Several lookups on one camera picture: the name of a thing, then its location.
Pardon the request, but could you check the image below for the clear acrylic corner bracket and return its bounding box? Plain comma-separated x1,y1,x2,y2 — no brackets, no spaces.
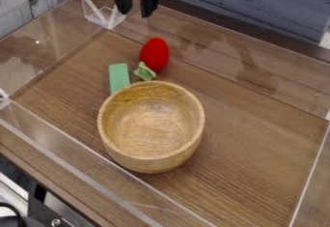
82,0,127,30

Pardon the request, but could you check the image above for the red plush strawberry toy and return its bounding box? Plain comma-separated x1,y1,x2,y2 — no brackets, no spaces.
134,38,170,81

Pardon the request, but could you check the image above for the wooden bowl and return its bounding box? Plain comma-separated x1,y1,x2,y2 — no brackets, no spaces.
97,81,205,174

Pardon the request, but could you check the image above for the black table leg bracket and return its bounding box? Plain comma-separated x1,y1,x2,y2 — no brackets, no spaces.
27,184,74,227

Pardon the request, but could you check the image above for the black cable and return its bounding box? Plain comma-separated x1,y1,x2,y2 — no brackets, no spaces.
0,201,30,227

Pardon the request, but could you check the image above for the green rectangular block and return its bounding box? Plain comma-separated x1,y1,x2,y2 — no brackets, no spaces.
109,63,130,93

